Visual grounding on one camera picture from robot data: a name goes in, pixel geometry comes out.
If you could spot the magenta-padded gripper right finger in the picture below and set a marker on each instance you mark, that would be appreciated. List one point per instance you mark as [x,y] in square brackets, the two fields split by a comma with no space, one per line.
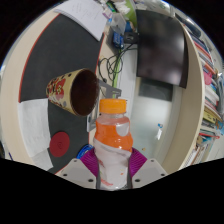
[150,171]

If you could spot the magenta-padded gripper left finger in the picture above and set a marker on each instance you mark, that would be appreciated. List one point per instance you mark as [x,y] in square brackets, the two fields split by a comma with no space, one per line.
[73,171]

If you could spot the orange-capped drink bottle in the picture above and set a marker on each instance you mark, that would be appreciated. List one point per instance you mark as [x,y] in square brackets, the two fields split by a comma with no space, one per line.
[112,140]

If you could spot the flat round red coaster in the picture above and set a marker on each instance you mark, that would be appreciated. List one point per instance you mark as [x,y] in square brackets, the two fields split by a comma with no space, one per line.
[59,144]

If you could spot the white paper sheet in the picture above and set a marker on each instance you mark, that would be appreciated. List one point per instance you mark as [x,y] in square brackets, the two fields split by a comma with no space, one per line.
[33,126]

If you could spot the patterned paper cup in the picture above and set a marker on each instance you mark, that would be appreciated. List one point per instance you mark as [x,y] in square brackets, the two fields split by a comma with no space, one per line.
[61,91]

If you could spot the black desk mat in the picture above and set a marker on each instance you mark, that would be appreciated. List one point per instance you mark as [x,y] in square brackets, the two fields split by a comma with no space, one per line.
[63,50]

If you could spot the black computer monitor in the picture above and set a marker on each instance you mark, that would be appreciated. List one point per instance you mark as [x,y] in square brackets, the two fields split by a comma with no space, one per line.
[161,46]

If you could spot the small blue box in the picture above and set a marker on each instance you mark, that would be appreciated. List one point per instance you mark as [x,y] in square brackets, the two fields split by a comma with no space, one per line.
[118,40]

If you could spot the clear plastic box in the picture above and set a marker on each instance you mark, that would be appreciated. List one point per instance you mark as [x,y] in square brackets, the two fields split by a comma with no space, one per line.
[118,22]

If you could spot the white open notebook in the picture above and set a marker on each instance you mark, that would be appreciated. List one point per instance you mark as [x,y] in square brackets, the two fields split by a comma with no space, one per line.
[85,15]

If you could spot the wall shelf with books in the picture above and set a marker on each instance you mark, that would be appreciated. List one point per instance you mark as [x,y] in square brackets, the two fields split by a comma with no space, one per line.
[190,110]

